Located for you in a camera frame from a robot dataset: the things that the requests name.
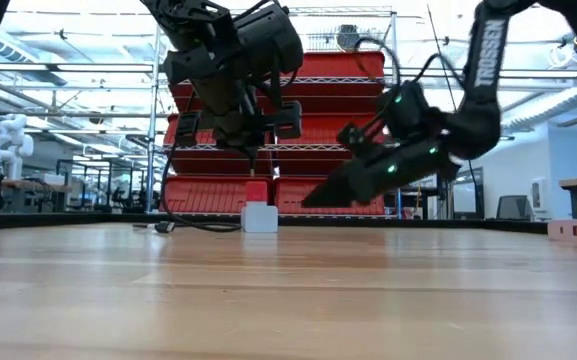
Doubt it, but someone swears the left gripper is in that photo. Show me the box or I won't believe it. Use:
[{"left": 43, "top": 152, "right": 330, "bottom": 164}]
[{"left": 161, "top": 43, "right": 304, "bottom": 162}]

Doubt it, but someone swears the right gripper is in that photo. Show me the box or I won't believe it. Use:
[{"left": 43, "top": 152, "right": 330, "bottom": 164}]
[{"left": 300, "top": 135, "right": 463, "bottom": 209}]

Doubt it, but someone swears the red USB charger adapter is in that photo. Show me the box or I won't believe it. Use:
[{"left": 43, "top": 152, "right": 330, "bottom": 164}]
[{"left": 244, "top": 179, "right": 270, "bottom": 207}]

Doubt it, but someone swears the long white power strip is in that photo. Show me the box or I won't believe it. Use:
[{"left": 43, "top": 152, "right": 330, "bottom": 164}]
[{"left": 239, "top": 201, "right": 280, "bottom": 235}]

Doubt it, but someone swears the black USB cable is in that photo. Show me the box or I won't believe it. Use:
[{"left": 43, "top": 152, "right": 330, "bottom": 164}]
[{"left": 131, "top": 144, "right": 259, "bottom": 235}]

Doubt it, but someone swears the pink USB charger adapter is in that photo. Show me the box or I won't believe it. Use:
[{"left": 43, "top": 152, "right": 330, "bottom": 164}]
[{"left": 546, "top": 218, "right": 577, "bottom": 244}]

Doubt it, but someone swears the red plastic storage bin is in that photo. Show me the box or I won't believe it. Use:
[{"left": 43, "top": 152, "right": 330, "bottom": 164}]
[
  {"left": 273, "top": 113, "right": 384, "bottom": 176},
  {"left": 287, "top": 50, "right": 387, "bottom": 115},
  {"left": 160, "top": 174, "right": 249, "bottom": 215},
  {"left": 169, "top": 74, "right": 204, "bottom": 115},
  {"left": 163, "top": 113, "right": 275, "bottom": 176},
  {"left": 273, "top": 175, "right": 387, "bottom": 217}
]

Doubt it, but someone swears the grey chair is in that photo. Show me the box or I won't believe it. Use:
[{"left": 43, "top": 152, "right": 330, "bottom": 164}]
[{"left": 495, "top": 194, "right": 537, "bottom": 222}]

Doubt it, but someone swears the wooden work table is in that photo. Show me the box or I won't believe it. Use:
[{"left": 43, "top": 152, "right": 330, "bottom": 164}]
[{"left": 0, "top": 177, "right": 74, "bottom": 215}]

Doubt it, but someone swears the chrome wire shelf rack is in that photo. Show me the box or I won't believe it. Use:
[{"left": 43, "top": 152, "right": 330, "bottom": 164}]
[{"left": 145, "top": 5, "right": 405, "bottom": 220}]

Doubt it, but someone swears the thin black hanging cable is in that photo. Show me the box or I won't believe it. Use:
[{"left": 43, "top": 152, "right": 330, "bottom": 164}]
[{"left": 467, "top": 160, "right": 480, "bottom": 217}]

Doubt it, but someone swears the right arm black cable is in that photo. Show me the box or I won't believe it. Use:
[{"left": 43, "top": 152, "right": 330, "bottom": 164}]
[{"left": 351, "top": 36, "right": 464, "bottom": 101}]

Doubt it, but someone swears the white wall dispenser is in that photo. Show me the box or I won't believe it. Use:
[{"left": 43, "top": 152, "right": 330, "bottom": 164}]
[{"left": 530, "top": 177, "right": 555, "bottom": 221}]

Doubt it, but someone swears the black aluminium table frame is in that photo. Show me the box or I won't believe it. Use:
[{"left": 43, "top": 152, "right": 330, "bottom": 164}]
[{"left": 0, "top": 211, "right": 577, "bottom": 240}]

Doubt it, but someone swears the white ceiling duct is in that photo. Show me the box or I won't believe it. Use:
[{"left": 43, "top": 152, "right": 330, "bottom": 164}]
[{"left": 500, "top": 78, "right": 577, "bottom": 137}]

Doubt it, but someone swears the white cable coil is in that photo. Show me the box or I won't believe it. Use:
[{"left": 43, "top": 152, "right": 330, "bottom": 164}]
[{"left": 547, "top": 44, "right": 577, "bottom": 69}]

